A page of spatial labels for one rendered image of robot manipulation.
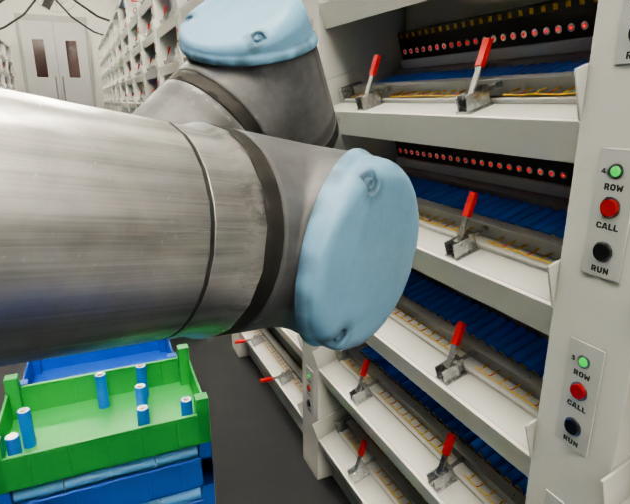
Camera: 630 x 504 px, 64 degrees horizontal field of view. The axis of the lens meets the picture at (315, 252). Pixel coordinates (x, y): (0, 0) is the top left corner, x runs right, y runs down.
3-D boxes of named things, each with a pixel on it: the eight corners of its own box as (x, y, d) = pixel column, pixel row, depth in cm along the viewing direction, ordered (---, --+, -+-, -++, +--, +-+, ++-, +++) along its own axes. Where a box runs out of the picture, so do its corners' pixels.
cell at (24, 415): (22, 450, 78) (15, 413, 76) (24, 443, 79) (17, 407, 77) (36, 447, 78) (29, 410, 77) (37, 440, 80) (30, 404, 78)
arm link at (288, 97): (139, 42, 34) (230, -41, 38) (212, 165, 45) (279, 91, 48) (238, 70, 30) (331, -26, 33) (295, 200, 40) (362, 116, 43)
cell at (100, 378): (98, 410, 88) (94, 376, 86) (98, 404, 89) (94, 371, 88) (110, 407, 89) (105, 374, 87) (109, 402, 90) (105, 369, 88)
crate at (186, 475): (2, 543, 71) (-8, 497, 69) (20, 455, 89) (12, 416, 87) (214, 483, 83) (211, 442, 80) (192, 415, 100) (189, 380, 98)
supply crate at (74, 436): (-8, 497, 69) (-19, 447, 67) (12, 416, 87) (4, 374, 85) (211, 442, 80) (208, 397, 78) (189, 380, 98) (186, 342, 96)
